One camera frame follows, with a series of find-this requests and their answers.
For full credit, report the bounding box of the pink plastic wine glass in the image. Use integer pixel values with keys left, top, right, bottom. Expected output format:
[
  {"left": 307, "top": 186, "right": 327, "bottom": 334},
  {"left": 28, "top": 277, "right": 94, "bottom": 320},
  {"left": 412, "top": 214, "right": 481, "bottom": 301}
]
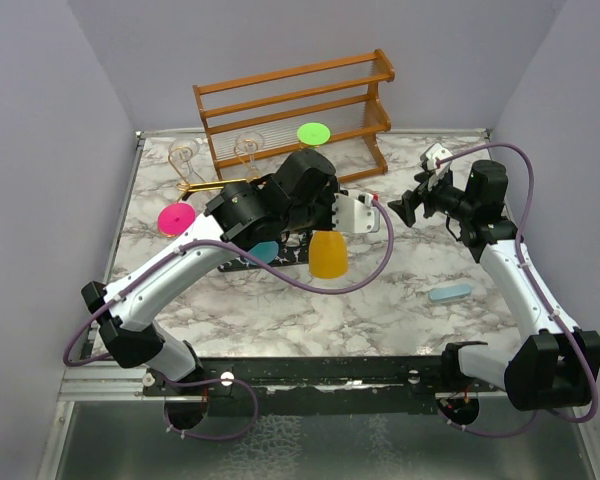
[{"left": 157, "top": 202, "right": 196, "bottom": 238}]

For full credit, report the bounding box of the gold wine glass rack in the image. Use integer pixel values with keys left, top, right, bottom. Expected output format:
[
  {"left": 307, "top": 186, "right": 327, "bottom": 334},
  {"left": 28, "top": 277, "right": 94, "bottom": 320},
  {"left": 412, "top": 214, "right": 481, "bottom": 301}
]
[{"left": 167, "top": 131, "right": 331, "bottom": 273}]

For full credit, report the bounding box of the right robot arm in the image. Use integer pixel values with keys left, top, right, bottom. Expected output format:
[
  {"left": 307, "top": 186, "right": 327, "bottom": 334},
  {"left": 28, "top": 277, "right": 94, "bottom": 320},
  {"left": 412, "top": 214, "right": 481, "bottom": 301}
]
[{"left": 389, "top": 158, "right": 600, "bottom": 411}]

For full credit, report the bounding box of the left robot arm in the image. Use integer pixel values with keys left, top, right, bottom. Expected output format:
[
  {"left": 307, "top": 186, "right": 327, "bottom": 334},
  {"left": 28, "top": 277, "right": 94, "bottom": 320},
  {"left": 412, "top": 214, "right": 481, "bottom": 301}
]
[{"left": 81, "top": 149, "right": 339, "bottom": 395}]

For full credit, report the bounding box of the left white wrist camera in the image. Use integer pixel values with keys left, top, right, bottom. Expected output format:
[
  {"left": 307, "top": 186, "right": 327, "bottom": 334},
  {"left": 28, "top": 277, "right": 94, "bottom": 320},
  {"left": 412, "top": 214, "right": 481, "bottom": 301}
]
[{"left": 332, "top": 190, "right": 381, "bottom": 234}]

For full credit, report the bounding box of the blue plastic wine glass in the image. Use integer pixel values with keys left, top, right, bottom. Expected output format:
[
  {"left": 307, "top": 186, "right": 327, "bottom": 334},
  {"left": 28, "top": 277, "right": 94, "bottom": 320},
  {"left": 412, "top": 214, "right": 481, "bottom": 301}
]
[{"left": 248, "top": 241, "right": 280, "bottom": 264}]

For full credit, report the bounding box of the orange wooden shelf rack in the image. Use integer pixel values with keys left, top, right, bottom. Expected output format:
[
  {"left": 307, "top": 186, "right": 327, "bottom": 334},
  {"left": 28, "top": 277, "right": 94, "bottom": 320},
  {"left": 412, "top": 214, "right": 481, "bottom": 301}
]
[{"left": 193, "top": 49, "right": 395, "bottom": 182}]

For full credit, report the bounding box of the light blue small block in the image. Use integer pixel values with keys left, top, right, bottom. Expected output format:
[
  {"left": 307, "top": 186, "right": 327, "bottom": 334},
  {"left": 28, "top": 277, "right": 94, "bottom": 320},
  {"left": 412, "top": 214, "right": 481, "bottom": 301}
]
[{"left": 428, "top": 284, "right": 472, "bottom": 304}]

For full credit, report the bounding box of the clear tall wine glass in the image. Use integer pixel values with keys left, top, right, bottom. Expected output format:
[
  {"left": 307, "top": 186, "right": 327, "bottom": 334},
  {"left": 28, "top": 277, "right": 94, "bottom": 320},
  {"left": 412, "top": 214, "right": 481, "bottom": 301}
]
[{"left": 168, "top": 138, "right": 201, "bottom": 185}]

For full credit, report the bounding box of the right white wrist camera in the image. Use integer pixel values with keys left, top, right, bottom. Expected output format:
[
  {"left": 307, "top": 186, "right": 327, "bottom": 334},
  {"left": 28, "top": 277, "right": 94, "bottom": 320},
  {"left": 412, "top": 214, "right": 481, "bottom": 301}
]
[{"left": 420, "top": 143, "right": 452, "bottom": 191}]

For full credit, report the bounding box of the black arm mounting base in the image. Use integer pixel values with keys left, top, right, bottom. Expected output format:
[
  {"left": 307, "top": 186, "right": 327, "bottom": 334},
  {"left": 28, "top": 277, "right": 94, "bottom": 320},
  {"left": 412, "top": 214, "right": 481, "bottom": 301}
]
[{"left": 142, "top": 344, "right": 501, "bottom": 417}]

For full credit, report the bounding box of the yellow plastic wine glass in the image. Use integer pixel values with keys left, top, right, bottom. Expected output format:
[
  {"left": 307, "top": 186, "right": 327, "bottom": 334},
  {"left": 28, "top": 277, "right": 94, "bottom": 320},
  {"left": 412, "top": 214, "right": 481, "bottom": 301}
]
[{"left": 308, "top": 230, "right": 348, "bottom": 280}]

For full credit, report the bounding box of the green plastic wine glass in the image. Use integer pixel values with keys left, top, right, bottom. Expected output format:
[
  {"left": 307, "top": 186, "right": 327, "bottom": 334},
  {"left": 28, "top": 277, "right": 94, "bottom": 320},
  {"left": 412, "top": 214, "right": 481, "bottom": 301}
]
[{"left": 296, "top": 122, "right": 331, "bottom": 148}]

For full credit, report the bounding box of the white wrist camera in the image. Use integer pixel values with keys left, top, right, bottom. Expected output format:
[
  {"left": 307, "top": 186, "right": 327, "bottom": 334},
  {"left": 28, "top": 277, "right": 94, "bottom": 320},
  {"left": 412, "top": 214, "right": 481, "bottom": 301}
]
[
  {"left": 332, "top": 190, "right": 381, "bottom": 234},
  {"left": 420, "top": 143, "right": 452, "bottom": 191}
]

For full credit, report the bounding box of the clear short wine glass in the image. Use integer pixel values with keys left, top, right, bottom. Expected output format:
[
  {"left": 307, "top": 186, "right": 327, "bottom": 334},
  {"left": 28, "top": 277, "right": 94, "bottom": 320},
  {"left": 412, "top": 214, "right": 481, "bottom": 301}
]
[{"left": 234, "top": 131, "right": 265, "bottom": 180}]

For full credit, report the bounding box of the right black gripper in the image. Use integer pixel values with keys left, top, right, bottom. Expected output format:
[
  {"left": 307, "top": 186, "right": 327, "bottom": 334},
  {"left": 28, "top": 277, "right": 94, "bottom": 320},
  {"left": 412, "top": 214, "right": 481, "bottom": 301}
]
[{"left": 389, "top": 167, "right": 476, "bottom": 227}]

